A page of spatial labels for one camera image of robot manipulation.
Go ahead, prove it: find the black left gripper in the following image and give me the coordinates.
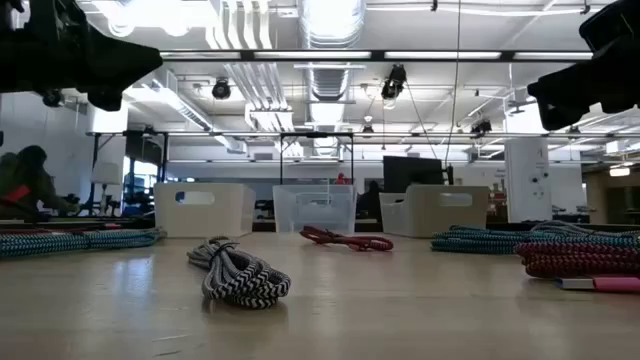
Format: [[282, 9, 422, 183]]
[[0, 22, 164, 112]]

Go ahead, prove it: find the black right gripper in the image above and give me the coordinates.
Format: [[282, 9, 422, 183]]
[[527, 49, 640, 131]]

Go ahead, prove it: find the red braided USB cable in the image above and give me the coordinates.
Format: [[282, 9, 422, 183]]
[[514, 241, 640, 295], [0, 223, 124, 236], [298, 224, 395, 253]]

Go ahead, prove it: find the teal braided USB cable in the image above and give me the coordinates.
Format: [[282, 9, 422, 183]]
[[0, 227, 168, 260], [430, 230, 640, 255]]

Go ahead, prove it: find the white square column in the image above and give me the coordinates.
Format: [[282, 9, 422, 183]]
[[503, 137, 554, 224]]

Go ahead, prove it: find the white softbox light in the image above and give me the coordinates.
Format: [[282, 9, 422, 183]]
[[90, 160, 124, 186]]

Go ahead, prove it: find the person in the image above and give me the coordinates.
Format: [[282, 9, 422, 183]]
[[0, 144, 81, 221]]

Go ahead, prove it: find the black computer monitor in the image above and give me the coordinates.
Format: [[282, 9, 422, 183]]
[[382, 155, 446, 194]]

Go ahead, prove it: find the white plastic bin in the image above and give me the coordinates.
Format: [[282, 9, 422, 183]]
[[153, 182, 257, 239]]

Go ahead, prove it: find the pale grey plastic bin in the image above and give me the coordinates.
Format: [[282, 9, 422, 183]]
[[378, 184, 492, 239]]

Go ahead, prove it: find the clear plastic bin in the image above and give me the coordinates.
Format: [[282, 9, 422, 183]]
[[272, 184, 358, 235]]

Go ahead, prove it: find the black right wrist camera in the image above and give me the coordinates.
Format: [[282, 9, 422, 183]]
[[578, 0, 640, 51]]

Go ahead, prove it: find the black aluminium table frame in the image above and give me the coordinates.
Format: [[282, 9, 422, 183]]
[[0, 214, 640, 236]]

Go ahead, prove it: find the black overhead frame bar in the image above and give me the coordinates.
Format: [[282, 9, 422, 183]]
[[158, 48, 596, 64]]

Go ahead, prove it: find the black background rig frame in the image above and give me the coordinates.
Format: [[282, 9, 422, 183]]
[[278, 131, 356, 186]]

